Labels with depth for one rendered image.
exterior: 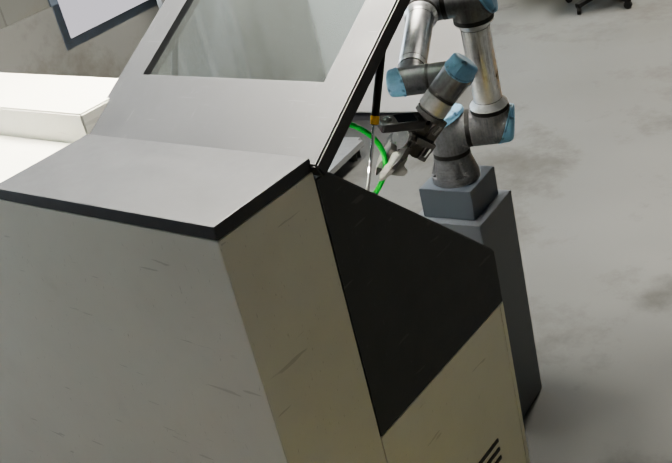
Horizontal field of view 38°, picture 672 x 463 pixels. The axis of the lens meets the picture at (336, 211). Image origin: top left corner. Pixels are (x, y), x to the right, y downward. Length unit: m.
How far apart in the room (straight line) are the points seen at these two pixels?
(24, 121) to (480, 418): 1.41
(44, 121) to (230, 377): 0.90
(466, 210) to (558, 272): 1.27
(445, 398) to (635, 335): 1.47
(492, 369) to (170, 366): 0.94
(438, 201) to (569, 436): 0.92
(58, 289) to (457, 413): 1.03
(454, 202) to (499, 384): 0.62
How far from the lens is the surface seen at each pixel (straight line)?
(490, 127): 2.93
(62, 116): 2.46
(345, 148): 5.48
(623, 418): 3.44
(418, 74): 2.46
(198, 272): 1.83
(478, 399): 2.61
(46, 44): 5.15
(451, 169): 3.00
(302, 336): 1.96
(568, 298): 4.05
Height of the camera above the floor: 2.23
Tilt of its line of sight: 26 degrees down
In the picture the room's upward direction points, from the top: 14 degrees counter-clockwise
